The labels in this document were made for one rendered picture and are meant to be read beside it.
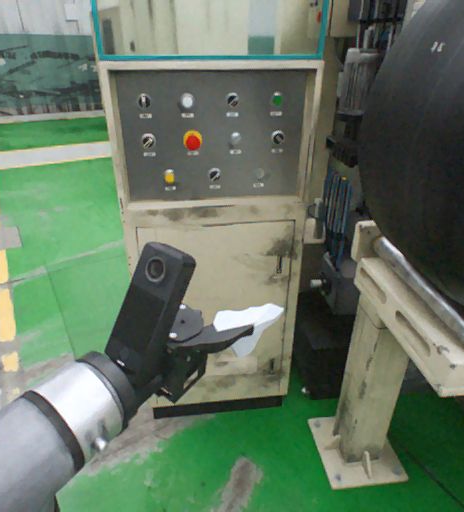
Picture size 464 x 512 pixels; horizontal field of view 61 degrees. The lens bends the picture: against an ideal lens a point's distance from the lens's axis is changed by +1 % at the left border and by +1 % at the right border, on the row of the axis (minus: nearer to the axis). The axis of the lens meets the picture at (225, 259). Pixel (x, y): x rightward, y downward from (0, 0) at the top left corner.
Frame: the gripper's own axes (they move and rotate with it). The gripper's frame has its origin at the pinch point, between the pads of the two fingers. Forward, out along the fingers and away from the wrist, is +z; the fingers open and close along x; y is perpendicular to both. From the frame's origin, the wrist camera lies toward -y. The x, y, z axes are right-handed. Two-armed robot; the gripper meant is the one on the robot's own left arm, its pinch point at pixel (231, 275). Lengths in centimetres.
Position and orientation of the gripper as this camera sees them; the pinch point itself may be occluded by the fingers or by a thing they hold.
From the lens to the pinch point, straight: 47.1
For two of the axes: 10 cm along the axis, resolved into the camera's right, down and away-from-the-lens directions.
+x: 8.1, 4.0, -4.3
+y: -1.1, 8.3, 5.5
